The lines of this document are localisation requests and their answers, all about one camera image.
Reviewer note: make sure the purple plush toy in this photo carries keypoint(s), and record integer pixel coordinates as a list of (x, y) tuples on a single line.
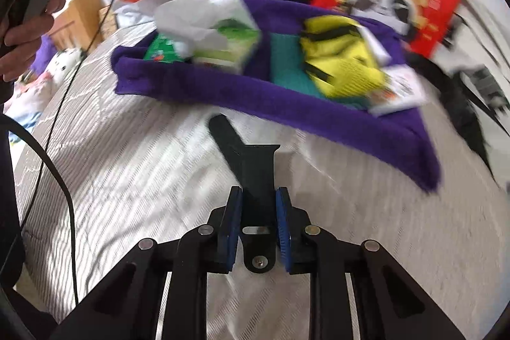
[(44, 53)]

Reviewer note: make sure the person's left hand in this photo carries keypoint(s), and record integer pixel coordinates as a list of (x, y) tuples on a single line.
[(28, 33)]

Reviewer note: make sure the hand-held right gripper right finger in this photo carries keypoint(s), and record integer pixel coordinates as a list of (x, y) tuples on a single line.
[(283, 232)]

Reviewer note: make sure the purple towel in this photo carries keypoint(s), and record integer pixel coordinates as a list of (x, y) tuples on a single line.
[(279, 101)]

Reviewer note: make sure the teal cloth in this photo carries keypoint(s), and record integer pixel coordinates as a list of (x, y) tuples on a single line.
[(287, 61)]

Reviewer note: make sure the wooden cabinet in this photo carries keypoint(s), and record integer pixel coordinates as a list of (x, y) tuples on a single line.
[(79, 17)]

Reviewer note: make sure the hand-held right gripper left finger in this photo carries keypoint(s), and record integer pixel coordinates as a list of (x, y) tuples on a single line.
[(233, 232)]

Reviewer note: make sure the pale green tissue pack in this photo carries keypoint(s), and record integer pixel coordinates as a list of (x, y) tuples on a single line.
[(227, 45)]

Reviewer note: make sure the pink plush toy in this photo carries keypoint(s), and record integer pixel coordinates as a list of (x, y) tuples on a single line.
[(28, 101)]

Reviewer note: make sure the white plush toy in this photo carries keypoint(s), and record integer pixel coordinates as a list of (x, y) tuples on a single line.
[(63, 61)]

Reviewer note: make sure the white quilted bedspread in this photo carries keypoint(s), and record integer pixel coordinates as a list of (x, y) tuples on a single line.
[(139, 172)]

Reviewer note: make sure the white printed card pack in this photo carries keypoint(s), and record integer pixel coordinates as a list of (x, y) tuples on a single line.
[(398, 89)]

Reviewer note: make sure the green printed packet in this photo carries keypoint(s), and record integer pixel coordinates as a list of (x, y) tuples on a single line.
[(161, 47)]

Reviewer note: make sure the white bag with black print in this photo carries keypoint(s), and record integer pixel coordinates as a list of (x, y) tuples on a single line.
[(474, 57)]

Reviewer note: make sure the yellow pouch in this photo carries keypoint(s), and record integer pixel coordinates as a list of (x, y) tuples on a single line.
[(346, 61)]

